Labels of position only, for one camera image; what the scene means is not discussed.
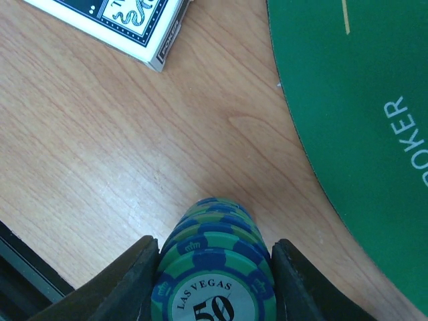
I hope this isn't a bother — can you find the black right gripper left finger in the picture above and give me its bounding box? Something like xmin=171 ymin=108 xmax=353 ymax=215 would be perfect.
xmin=31 ymin=235 xmax=158 ymax=320

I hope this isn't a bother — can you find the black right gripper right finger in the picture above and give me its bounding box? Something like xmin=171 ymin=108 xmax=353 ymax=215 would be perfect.
xmin=272 ymin=239 xmax=374 ymax=320

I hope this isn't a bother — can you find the green blue chip stack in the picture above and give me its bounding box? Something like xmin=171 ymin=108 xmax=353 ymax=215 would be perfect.
xmin=151 ymin=197 xmax=277 ymax=320

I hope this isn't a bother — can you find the green round poker mat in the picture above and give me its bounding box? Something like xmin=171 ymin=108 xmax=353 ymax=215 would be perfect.
xmin=267 ymin=1 xmax=427 ymax=313

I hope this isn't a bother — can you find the blue club special card box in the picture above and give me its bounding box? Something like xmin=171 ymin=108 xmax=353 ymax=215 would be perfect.
xmin=28 ymin=0 xmax=190 ymax=72

